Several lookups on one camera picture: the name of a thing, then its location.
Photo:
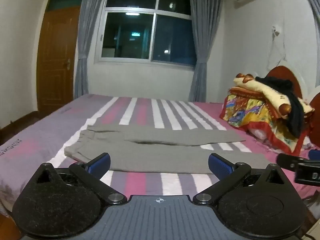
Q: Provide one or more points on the pink pillow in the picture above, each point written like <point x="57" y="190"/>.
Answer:
<point x="258" y="133"/>

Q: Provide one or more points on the brown wooden door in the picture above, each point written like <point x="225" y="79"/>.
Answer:
<point x="56" y="55"/>

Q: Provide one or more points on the door transom window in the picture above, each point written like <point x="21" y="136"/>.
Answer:
<point x="63" y="3"/>

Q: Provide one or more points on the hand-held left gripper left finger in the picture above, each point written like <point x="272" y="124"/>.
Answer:
<point x="100" y="163"/>

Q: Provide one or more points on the grey curtain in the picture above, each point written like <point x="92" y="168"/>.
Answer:
<point x="86" y="37"/>
<point x="201" y="42"/>

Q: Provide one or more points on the red wooden headboard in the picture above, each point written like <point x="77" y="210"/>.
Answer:
<point x="282" y="73"/>

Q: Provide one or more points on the white wall socket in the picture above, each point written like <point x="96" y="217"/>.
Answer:
<point x="275" y="30"/>

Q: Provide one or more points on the sliding glass window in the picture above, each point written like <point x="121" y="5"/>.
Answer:
<point x="147" y="27"/>

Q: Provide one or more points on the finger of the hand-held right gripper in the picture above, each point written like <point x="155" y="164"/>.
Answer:
<point x="287" y="161"/>
<point x="315" y="155"/>

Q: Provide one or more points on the cream printed blanket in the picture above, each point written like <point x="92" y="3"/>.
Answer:
<point x="267" y="92"/>

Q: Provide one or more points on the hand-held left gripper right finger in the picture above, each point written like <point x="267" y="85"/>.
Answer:
<point x="220" y="163"/>

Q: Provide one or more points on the black garment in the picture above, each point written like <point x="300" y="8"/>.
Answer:
<point x="296" y="115"/>

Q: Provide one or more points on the grey pants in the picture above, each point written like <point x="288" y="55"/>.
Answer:
<point x="155" y="155"/>

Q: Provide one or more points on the bed with striped sheet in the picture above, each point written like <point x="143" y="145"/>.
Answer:
<point x="45" y="135"/>

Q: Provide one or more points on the colourful printed quilt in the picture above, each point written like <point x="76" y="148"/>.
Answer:
<point x="252" y="112"/>

